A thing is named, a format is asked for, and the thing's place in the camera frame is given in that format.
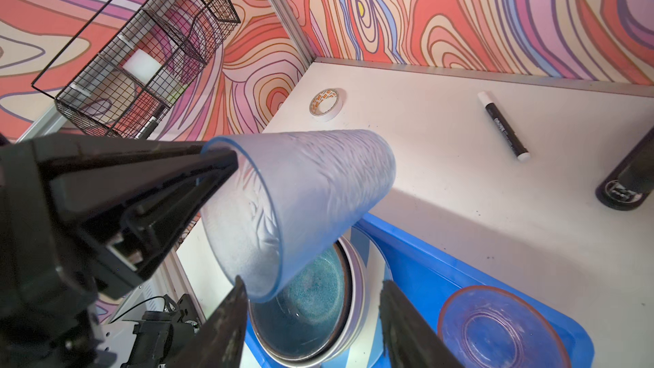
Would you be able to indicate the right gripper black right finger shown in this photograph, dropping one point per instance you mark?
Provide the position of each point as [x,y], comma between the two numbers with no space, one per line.
[408,339]

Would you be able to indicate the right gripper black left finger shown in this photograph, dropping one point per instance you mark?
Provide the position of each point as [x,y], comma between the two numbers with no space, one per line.
[220,341]

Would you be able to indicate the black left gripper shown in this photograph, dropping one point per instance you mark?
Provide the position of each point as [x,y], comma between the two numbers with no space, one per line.
[133,198]

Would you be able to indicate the pink translucent plastic cup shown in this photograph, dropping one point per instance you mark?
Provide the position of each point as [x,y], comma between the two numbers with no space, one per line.
[484,326]

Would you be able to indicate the dark teal bowl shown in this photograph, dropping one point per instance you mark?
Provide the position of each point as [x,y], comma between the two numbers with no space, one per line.
[306,306]

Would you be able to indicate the grey ceramic bowl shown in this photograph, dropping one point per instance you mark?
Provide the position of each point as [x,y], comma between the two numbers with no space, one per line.
[352,306]

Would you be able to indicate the blue frosted plastic cup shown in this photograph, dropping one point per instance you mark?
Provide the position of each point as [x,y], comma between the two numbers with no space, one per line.
[292,197]

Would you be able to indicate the marker in left basket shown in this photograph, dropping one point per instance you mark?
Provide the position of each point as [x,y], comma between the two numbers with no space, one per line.
[149,123]

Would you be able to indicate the clear tape roll in basket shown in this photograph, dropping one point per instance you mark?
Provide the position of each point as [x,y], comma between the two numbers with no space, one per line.
[142,66]

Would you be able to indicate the black marker near bowls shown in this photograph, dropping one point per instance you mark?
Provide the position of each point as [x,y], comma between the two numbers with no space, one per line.
[506,130]

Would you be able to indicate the roll of double-sided tape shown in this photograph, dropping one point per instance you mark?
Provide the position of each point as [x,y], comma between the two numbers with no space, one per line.
[326,105]

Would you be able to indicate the black flashlight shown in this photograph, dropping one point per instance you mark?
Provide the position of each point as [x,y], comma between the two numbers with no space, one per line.
[627,187]

